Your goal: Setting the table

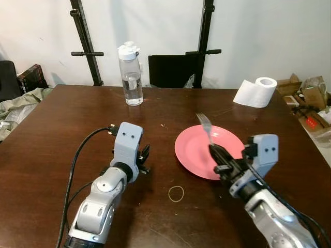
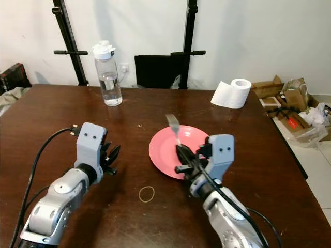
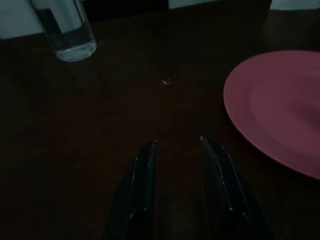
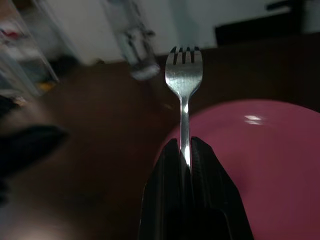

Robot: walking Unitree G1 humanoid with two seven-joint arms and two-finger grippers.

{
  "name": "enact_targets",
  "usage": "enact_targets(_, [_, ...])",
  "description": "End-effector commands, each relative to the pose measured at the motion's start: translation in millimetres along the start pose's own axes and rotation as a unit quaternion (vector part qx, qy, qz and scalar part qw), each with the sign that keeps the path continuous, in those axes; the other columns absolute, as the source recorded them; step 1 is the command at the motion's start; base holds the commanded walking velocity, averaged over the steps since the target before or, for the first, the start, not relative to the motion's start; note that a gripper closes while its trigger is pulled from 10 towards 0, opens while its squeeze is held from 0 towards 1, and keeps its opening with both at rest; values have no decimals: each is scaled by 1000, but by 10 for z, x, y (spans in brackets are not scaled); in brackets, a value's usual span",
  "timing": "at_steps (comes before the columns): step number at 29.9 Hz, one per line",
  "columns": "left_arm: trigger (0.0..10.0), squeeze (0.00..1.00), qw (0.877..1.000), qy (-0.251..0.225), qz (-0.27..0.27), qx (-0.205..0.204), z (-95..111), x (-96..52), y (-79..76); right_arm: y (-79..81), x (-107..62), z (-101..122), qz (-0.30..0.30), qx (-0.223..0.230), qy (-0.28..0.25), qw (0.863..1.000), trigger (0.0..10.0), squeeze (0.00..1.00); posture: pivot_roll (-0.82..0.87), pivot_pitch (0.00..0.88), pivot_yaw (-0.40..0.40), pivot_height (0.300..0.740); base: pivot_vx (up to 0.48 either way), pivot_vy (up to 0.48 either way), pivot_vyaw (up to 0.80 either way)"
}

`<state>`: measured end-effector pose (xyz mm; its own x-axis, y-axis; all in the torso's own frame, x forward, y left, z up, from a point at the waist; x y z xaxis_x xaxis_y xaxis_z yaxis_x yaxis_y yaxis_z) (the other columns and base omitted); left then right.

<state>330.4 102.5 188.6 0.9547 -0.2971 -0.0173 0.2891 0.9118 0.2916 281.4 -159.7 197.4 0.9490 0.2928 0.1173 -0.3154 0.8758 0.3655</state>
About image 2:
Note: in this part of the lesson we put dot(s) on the white wall socket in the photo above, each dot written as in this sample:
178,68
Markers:
124,67

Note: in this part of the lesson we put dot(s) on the dark printed box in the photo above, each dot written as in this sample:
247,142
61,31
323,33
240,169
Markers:
11,77

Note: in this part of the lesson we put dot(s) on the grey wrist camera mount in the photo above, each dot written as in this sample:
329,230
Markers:
89,142
220,155

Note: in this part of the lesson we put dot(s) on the dark brown table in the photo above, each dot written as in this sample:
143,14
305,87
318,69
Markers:
31,113

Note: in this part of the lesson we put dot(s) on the clear plastic bag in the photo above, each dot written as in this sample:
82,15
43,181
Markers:
319,121

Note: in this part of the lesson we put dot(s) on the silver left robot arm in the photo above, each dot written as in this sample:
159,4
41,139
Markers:
57,206

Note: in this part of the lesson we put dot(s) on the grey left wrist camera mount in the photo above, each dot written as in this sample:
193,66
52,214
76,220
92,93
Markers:
89,142

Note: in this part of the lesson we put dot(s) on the flat cardboard box red item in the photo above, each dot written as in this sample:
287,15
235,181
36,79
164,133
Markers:
295,123

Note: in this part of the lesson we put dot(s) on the pink plate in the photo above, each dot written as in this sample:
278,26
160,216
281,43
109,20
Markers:
163,150

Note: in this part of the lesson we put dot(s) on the yellow rubber band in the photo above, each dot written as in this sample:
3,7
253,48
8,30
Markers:
139,194

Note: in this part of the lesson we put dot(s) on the grey-green crumpled cloth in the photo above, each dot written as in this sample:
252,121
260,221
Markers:
10,98

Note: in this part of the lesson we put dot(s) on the clear bottle white lid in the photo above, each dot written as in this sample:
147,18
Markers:
111,85

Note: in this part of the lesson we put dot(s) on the small open cardboard box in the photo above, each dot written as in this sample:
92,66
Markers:
268,89

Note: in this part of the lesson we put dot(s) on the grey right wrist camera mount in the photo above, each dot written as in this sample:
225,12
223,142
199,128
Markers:
220,155

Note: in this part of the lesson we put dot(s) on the white toilet paper roll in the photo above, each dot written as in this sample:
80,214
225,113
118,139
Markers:
230,94

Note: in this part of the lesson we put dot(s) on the black metal rack post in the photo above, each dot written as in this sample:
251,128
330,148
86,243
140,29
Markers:
68,36
189,36

